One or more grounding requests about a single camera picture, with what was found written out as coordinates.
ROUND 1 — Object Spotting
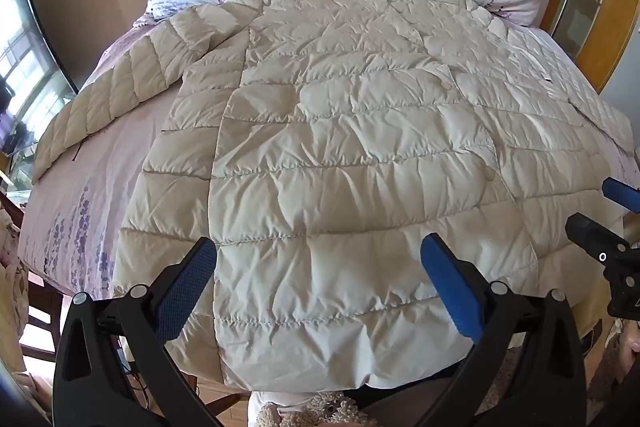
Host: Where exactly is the person's right hand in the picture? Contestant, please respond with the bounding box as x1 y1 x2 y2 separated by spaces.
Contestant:
620 319 640 358

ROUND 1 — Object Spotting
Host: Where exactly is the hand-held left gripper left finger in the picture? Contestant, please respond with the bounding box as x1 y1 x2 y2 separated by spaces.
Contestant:
51 236 236 427

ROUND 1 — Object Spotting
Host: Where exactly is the wooden chair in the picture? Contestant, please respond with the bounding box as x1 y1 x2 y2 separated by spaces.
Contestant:
22 271 68 360

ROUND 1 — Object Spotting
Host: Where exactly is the cream fluffy cloth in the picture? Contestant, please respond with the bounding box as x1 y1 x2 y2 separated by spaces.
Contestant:
254 391 377 427

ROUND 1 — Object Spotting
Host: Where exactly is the pink floral bed sheet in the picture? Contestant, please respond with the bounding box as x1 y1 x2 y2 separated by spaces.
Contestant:
17 4 640 415

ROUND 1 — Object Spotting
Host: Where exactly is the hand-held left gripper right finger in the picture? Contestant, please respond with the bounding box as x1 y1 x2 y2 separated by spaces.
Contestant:
420 233 587 427

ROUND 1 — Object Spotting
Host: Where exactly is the cream quilted down jacket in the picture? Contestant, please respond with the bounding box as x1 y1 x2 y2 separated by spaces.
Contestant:
32 0 633 394

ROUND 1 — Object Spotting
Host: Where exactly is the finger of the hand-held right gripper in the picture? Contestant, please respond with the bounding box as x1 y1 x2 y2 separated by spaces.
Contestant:
601 177 640 211
565 212 640 264

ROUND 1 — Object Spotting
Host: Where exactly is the flat screen television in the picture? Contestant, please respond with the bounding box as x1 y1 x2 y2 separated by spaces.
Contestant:
0 0 82 158

